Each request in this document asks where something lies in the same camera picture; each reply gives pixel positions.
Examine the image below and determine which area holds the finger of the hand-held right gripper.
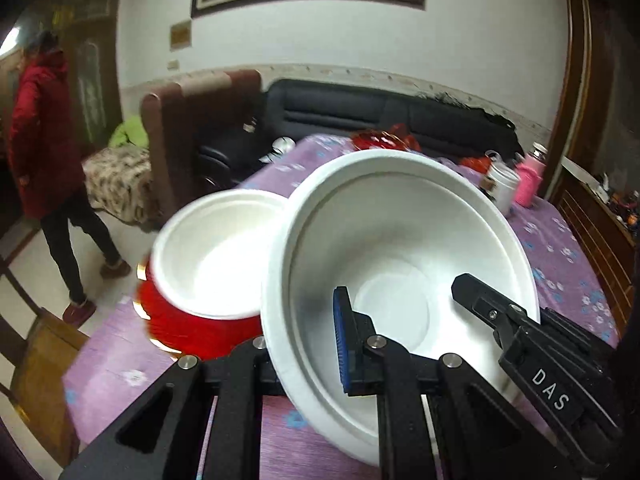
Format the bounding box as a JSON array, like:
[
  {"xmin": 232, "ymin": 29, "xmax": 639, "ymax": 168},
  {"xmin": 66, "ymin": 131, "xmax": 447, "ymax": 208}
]
[{"xmin": 451, "ymin": 273, "xmax": 541, "ymax": 346}]

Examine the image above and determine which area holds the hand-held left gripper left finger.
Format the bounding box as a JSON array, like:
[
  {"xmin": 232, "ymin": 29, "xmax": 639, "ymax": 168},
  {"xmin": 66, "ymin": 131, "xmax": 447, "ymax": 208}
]
[{"xmin": 59, "ymin": 336, "xmax": 291, "ymax": 480}]

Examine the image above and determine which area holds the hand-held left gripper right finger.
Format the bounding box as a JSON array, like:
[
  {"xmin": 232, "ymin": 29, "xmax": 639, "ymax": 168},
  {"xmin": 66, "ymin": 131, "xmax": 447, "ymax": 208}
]
[{"xmin": 332, "ymin": 286, "xmax": 591, "ymax": 480}]

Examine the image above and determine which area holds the white foam bowl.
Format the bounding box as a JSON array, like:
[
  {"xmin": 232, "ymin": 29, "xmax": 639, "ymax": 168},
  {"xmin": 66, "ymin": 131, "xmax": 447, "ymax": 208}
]
[
  {"xmin": 150, "ymin": 189, "xmax": 290, "ymax": 320},
  {"xmin": 261, "ymin": 149, "xmax": 541, "ymax": 468}
]

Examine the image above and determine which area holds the purple floral tablecloth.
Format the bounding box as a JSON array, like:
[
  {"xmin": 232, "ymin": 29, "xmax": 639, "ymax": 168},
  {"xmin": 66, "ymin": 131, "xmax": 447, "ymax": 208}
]
[{"xmin": 62, "ymin": 134, "xmax": 621, "ymax": 480}]

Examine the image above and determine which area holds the white jar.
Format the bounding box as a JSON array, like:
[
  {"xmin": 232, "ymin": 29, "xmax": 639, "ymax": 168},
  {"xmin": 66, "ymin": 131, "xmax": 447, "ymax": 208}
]
[{"xmin": 482, "ymin": 151, "xmax": 523, "ymax": 216}]

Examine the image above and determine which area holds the wooden cabinet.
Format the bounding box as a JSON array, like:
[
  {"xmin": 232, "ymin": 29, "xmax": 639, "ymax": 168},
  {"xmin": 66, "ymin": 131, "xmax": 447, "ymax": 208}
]
[{"xmin": 552, "ymin": 157, "xmax": 640, "ymax": 331}]

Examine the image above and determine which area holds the pink bottle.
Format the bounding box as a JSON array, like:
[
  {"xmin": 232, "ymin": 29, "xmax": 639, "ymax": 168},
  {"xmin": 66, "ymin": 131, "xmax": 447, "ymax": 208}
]
[{"xmin": 514, "ymin": 142, "xmax": 550, "ymax": 208}]

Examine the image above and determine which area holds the cluster of small trinkets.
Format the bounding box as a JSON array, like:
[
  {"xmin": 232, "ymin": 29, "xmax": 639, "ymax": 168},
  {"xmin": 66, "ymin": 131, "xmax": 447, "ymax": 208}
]
[{"xmin": 595, "ymin": 172, "xmax": 640, "ymax": 236}]

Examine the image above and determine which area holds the red plate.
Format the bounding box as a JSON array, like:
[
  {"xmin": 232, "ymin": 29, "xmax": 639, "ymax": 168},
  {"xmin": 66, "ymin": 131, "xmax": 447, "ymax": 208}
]
[{"xmin": 350, "ymin": 124, "xmax": 423, "ymax": 153}]

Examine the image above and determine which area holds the wooden chair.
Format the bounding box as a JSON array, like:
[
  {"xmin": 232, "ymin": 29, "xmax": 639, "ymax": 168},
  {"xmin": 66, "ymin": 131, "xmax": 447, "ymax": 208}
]
[{"xmin": 0, "ymin": 255, "xmax": 91, "ymax": 468}]

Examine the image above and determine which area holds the patterned blanket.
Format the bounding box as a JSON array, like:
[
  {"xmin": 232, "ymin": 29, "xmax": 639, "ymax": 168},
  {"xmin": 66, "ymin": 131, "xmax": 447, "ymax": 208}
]
[{"xmin": 82, "ymin": 146, "xmax": 156, "ymax": 226}]

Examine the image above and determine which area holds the black sofa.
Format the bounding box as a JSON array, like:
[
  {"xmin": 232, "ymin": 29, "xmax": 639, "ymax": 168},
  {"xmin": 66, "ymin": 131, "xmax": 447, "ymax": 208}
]
[{"xmin": 197, "ymin": 78, "xmax": 526, "ymax": 186}]

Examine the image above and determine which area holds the brown chair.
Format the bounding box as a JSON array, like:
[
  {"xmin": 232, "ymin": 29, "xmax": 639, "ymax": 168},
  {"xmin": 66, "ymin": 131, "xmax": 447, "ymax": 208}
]
[{"xmin": 140, "ymin": 70, "xmax": 263, "ymax": 233}]

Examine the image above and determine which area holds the green cloth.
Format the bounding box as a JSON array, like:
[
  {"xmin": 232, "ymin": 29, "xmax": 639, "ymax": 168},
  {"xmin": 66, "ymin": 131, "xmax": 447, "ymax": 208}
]
[{"xmin": 109, "ymin": 115, "xmax": 146, "ymax": 148}]

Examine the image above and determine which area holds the wooden door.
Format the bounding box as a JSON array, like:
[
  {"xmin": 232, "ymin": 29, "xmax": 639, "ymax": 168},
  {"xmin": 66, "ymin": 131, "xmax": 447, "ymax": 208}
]
[{"xmin": 37, "ymin": 0, "xmax": 123, "ymax": 156}]

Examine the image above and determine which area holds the wooden door frame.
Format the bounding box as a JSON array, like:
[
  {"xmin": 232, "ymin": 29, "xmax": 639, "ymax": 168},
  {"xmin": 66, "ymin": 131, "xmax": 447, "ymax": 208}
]
[{"xmin": 542, "ymin": 0, "xmax": 616, "ymax": 201}]

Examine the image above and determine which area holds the gold wall plaque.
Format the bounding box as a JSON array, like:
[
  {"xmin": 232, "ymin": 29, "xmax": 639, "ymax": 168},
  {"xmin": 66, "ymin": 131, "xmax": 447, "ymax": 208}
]
[{"xmin": 170, "ymin": 19, "xmax": 193, "ymax": 51}]

